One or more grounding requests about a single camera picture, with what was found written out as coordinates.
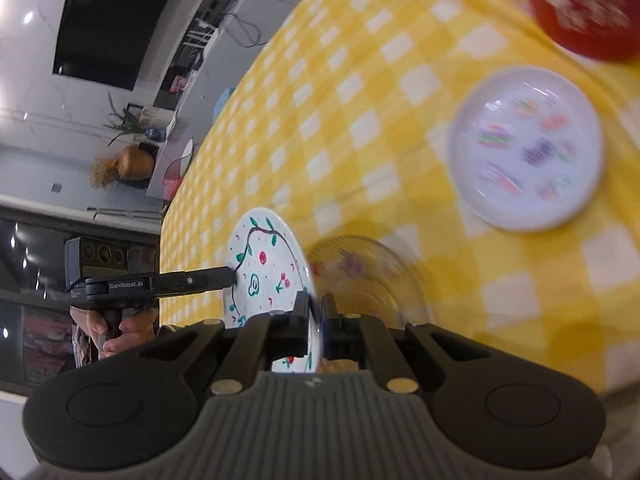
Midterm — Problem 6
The white floral plate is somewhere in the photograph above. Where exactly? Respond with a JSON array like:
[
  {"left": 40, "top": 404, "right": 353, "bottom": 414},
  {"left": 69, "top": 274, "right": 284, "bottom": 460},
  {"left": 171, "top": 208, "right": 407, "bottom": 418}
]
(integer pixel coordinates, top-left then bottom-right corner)
[{"left": 223, "top": 207, "right": 317, "bottom": 375}]

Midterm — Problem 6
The green plant in blue vase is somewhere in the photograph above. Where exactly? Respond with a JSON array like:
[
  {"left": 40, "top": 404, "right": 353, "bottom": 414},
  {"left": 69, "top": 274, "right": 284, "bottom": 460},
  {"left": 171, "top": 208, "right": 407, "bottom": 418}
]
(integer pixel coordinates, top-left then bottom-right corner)
[{"left": 102, "top": 92, "right": 164, "bottom": 149}]

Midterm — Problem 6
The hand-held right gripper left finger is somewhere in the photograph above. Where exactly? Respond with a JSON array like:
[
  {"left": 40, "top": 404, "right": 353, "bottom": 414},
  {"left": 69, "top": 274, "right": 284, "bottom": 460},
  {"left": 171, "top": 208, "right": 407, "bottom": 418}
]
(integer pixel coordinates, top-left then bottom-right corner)
[{"left": 140, "top": 290, "right": 312, "bottom": 397}]

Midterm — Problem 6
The clear glass plate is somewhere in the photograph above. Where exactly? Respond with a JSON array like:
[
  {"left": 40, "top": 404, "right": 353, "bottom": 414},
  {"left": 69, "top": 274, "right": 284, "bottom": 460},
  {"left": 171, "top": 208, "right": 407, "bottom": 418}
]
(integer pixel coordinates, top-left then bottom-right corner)
[{"left": 305, "top": 235, "right": 433, "bottom": 332}]

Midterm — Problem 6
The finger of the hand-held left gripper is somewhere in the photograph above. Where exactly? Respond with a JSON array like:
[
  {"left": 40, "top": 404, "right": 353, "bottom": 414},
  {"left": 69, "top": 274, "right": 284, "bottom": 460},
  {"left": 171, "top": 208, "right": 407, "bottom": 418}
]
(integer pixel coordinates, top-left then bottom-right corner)
[{"left": 158, "top": 267, "right": 237, "bottom": 297}]

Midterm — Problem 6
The white router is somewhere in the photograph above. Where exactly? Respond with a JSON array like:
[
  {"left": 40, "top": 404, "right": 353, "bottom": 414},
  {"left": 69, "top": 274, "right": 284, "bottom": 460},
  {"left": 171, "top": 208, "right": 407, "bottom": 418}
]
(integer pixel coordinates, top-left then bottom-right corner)
[{"left": 182, "top": 16, "right": 219, "bottom": 52}]

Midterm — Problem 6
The gold vase with dried flowers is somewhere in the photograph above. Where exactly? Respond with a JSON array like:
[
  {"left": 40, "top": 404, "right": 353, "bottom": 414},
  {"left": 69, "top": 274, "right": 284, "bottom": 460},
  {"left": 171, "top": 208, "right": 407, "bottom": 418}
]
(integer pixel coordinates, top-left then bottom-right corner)
[{"left": 90, "top": 143, "right": 156, "bottom": 191}]

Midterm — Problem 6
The yellow checkered tablecloth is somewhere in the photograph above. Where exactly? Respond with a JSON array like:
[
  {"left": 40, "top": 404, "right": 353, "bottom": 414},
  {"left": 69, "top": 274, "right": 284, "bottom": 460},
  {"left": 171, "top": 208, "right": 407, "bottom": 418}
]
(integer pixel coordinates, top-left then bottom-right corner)
[{"left": 160, "top": 0, "right": 640, "bottom": 396}]

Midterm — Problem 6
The person's left hand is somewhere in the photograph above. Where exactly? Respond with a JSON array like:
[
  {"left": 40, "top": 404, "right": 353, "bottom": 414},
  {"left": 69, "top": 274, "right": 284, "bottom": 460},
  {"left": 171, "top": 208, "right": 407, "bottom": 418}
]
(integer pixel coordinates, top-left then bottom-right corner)
[{"left": 70, "top": 306, "right": 161, "bottom": 361}]

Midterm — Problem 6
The black cable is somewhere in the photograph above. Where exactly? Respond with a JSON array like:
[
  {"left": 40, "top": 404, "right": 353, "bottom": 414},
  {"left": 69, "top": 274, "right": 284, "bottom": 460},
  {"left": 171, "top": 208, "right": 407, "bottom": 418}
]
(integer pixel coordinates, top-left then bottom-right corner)
[{"left": 220, "top": 11, "right": 264, "bottom": 49}]

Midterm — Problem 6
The white stool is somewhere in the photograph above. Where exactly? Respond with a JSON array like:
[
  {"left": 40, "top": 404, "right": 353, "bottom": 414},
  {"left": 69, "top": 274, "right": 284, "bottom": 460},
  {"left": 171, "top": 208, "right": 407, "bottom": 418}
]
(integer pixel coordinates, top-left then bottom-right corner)
[{"left": 167, "top": 137, "right": 196, "bottom": 181}]

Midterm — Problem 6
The white plate with colourful print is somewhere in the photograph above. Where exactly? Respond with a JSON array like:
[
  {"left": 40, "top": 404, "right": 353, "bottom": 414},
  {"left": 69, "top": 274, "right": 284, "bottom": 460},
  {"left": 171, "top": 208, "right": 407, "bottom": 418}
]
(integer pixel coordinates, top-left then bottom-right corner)
[{"left": 447, "top": 65, "right": 607, "bottom": 233}]

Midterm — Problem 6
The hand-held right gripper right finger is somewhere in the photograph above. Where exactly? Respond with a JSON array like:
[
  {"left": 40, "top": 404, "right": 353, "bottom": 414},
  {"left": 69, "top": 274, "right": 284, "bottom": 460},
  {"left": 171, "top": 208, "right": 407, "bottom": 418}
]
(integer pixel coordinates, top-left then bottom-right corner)
[{"left": 320, "top": 294, "right": 501, "bottom": 395}]

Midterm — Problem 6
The red bowl with white print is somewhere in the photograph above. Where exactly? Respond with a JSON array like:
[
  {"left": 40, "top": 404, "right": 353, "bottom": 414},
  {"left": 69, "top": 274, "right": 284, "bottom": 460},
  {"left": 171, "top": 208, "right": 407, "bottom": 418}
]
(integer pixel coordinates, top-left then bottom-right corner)
[{"left": 515, "top": 0, "right": 640, "bottom": 63}]

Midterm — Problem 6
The grey television cabinet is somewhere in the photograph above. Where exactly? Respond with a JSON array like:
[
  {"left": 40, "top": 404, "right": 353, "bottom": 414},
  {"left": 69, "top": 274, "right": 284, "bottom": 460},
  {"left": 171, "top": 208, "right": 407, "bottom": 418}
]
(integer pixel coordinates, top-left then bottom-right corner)
[{"left": 146, "top": 0, "right": 321, "bottom": 202}]

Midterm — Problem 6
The black wall television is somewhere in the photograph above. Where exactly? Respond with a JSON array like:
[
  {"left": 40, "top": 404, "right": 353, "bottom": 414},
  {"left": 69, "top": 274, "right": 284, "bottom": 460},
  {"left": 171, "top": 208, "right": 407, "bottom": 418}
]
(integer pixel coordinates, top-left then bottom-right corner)
[{"left": 52, "top": 0, "right": 221, "bottom": 92}]

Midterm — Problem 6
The pink basket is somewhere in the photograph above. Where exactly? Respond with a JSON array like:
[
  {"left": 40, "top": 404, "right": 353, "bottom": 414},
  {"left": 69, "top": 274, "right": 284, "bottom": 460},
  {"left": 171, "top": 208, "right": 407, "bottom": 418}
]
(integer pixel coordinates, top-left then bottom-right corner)
[{"left": 162, "top": 170, "right": 184, "bottom": 202}]

